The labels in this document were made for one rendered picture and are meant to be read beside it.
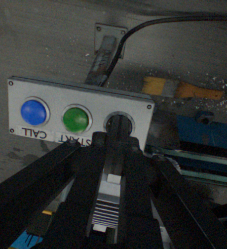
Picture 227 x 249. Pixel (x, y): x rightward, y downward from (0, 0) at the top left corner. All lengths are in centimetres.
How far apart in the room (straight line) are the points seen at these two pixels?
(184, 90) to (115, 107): 32
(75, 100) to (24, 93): 6
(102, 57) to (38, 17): 19
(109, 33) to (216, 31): 22
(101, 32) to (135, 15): 8
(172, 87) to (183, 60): 7
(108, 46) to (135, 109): 21
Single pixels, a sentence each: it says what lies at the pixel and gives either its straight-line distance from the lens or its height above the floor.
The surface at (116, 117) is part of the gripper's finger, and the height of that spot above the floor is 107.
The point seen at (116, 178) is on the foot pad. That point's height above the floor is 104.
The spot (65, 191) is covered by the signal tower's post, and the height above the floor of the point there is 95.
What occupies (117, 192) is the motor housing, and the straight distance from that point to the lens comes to 40.
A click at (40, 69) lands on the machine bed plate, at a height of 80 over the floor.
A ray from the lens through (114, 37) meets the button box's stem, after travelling 43.
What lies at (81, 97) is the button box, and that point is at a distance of 21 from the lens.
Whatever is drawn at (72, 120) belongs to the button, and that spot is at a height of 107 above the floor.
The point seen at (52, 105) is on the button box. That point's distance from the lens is 22.
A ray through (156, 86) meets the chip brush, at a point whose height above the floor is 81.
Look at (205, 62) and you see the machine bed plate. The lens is 48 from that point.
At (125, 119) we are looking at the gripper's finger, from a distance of 19.
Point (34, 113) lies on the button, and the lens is 22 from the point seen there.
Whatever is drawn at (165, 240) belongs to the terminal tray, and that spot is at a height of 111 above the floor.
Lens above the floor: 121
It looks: 42 degrees down
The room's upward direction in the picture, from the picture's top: 169 degrees counter-clockwise
